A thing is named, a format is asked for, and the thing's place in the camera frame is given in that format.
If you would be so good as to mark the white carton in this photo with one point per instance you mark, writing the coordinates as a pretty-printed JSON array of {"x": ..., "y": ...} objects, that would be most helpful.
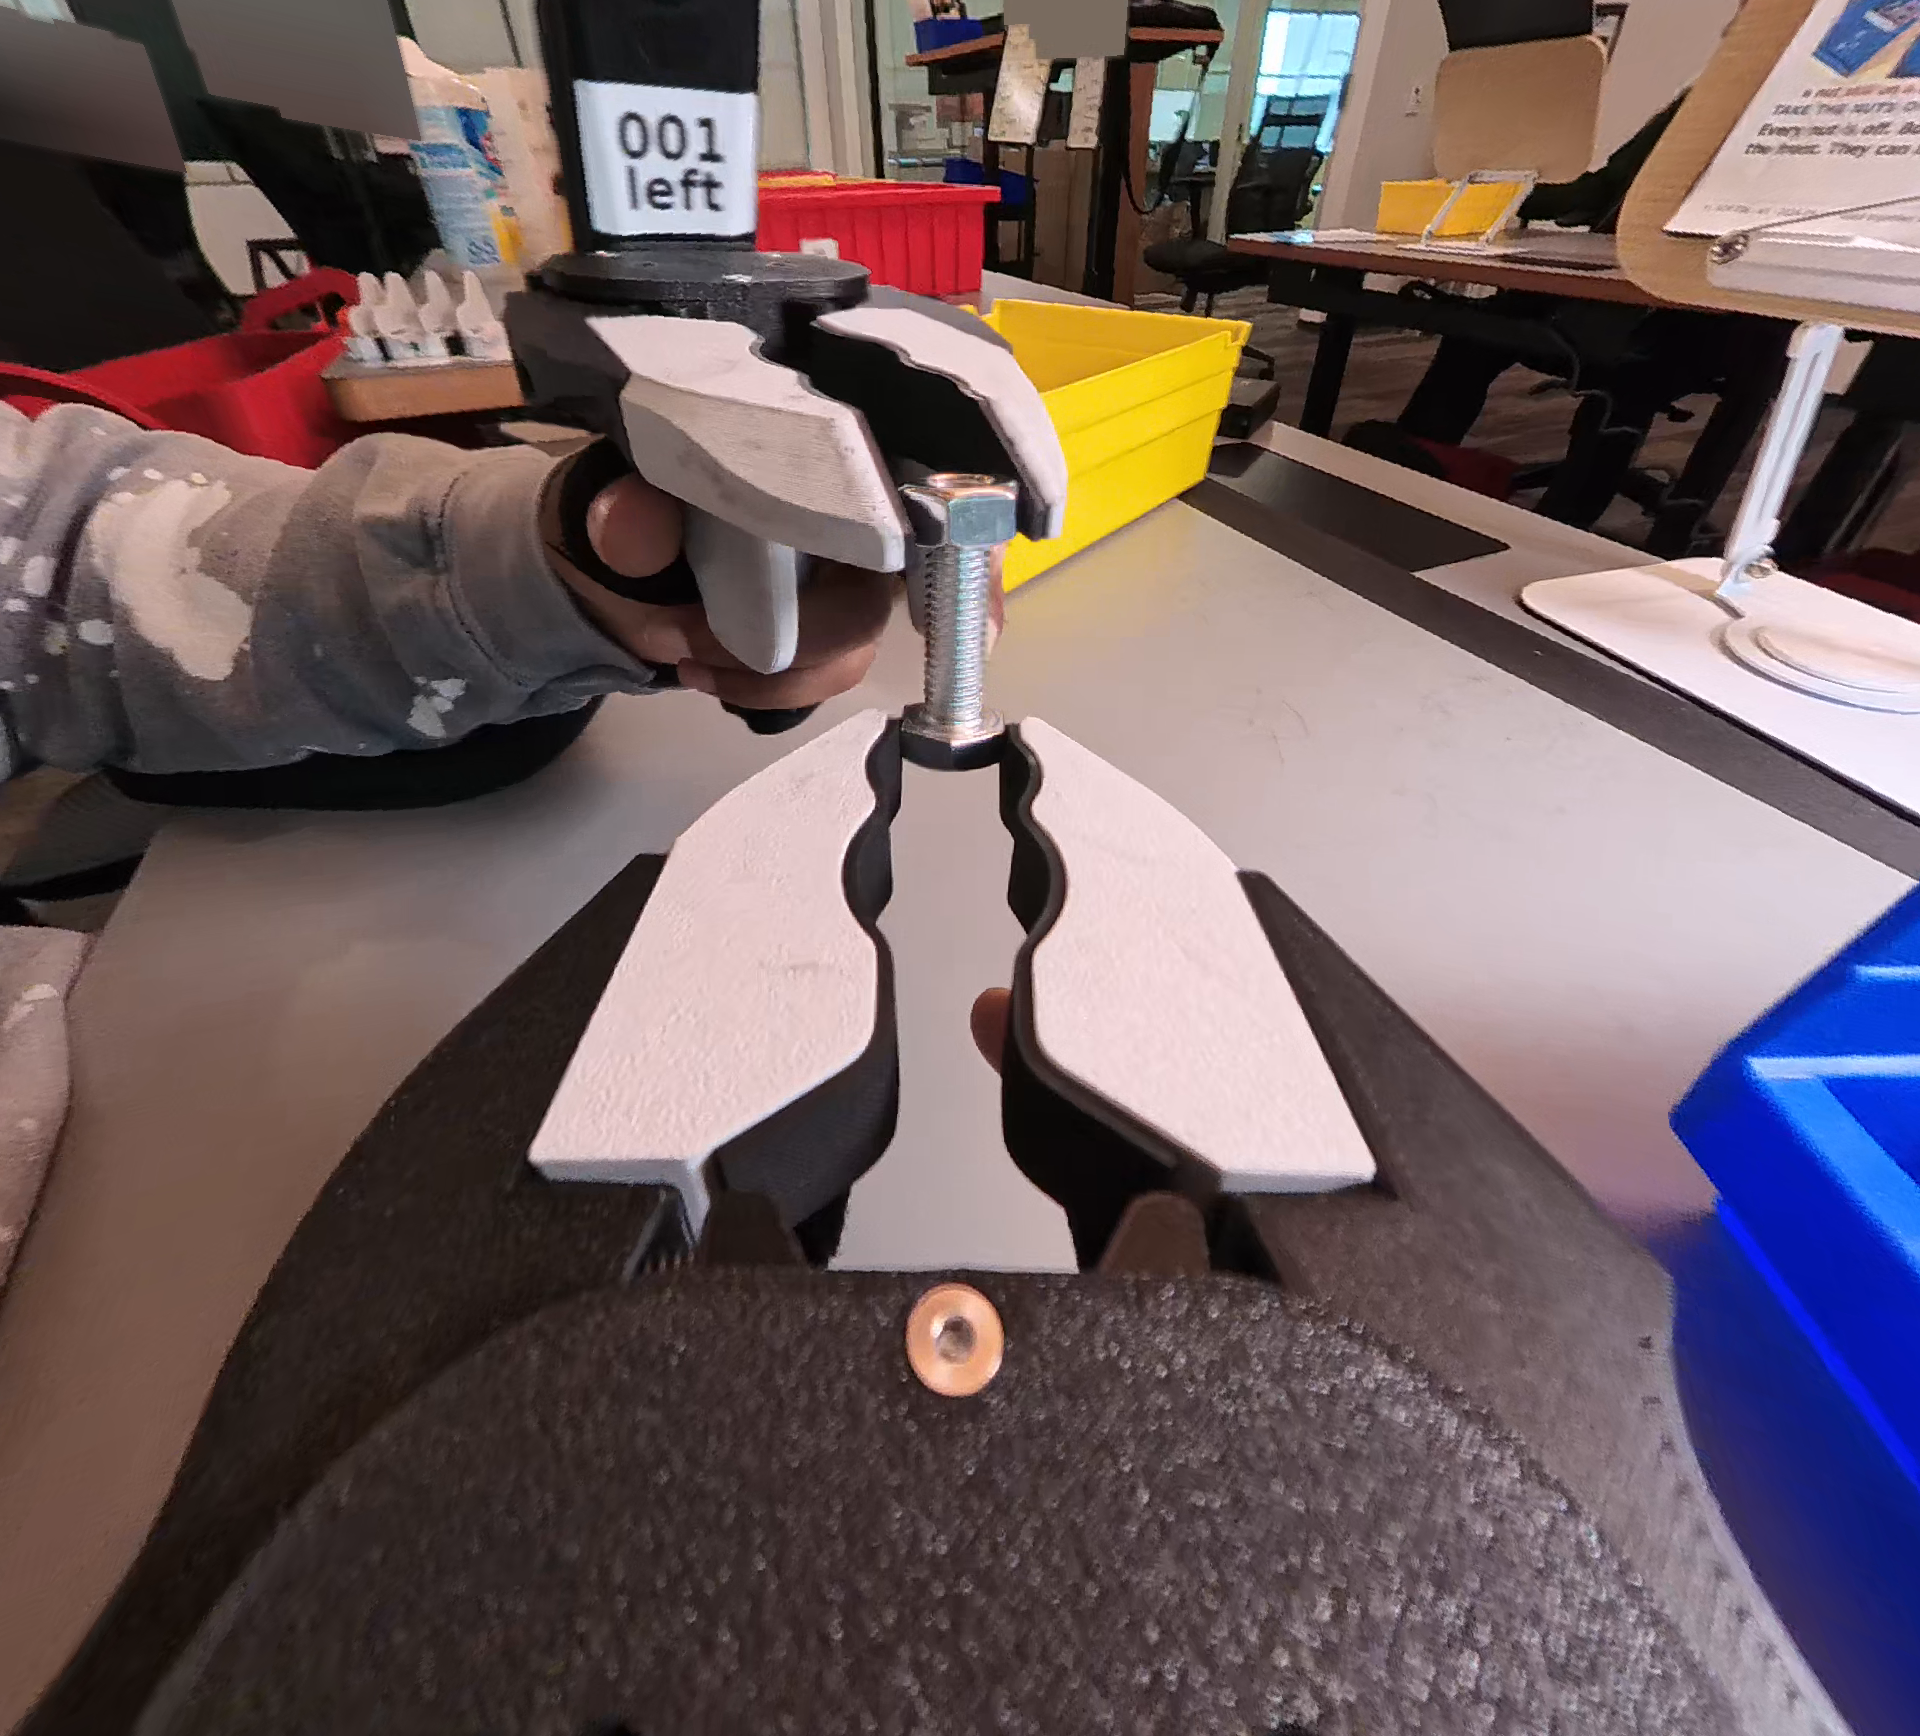
[{"x": 528, "y": 147}]

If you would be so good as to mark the person's left hand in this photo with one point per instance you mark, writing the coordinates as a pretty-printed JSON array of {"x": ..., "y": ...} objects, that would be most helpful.
[{"x": 644, "y": 551}]

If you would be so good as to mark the blue plastic bin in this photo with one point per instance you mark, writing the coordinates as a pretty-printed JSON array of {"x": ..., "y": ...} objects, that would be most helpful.
[{"x": 1814, "y": 1166}]

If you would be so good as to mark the small blue bin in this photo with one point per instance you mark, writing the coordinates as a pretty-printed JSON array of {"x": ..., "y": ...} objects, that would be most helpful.
[{"x": 952, "y": 36}]

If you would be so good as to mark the red plastic basket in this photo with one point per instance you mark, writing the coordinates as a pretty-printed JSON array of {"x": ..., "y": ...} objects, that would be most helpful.
[{"x": 225, "y": 387}]

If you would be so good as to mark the black monitor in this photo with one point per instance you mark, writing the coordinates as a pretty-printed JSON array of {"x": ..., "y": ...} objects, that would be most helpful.
[{"x": 330, "y": 190}]

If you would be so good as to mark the brown office desk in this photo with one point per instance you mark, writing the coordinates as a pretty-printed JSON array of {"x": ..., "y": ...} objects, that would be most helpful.
[{"x": 1351, "y": 250}]

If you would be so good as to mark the yellow plastic bin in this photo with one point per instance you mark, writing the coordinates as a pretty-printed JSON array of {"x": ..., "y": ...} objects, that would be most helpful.
[{"x": 1124, "y": 417}]

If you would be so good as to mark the small white stand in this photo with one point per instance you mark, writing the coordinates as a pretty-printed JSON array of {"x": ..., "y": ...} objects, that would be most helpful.
[{"x": 1500, "y": 181}]

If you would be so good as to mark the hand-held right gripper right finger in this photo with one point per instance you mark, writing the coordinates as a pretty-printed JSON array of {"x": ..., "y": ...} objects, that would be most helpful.
[{"x": 1170, "y": 1000}]

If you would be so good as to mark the small yellow bin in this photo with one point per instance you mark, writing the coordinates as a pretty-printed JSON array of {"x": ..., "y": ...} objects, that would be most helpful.
[{"x": 1419, "y": 209}]

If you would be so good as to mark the printed instruction sheet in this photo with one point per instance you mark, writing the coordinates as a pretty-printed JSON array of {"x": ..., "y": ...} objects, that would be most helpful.
[{"x": 1844, "y": 116}]

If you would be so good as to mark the red plastic bin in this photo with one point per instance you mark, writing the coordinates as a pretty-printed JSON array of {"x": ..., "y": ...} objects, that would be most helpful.
[{"x": 884, "y": 237}]

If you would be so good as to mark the small wooden board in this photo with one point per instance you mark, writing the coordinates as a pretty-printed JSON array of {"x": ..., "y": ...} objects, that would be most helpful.
[{"x": 1514, "y": 108}]

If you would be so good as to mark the wooden clipboard board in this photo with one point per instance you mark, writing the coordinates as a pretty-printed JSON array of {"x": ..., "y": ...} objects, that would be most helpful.
[{"x": 1695, "y": 160}]

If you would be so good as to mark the person's left forearm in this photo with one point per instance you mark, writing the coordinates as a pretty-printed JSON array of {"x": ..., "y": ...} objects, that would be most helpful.
[{"x": 225, "y": 596}]

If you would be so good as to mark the steel hex bolt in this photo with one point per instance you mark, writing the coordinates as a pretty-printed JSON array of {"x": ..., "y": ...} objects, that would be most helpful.
[{"x": 956, "y": 640}]

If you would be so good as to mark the person's spattered grey sweatshirt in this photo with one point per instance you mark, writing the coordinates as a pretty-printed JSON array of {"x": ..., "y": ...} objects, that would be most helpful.
[{"x": 39, "y": 1090}]

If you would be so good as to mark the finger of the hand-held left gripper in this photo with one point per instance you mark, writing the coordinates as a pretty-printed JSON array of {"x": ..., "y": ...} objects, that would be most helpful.
[
  {"x": 750, "y": 446},
  {"x": 975, "y": 378}
]

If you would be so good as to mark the person's right hand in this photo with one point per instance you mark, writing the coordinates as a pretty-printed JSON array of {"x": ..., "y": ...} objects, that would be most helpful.
[{"x": 987, "y": 1030}]

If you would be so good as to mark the black office chair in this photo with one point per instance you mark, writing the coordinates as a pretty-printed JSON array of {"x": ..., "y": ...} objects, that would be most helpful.
[{"x": 1260, "y": 190}]

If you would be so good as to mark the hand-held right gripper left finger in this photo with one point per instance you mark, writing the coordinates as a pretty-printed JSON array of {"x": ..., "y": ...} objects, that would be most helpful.
[{"x": 735, "y": 987}]

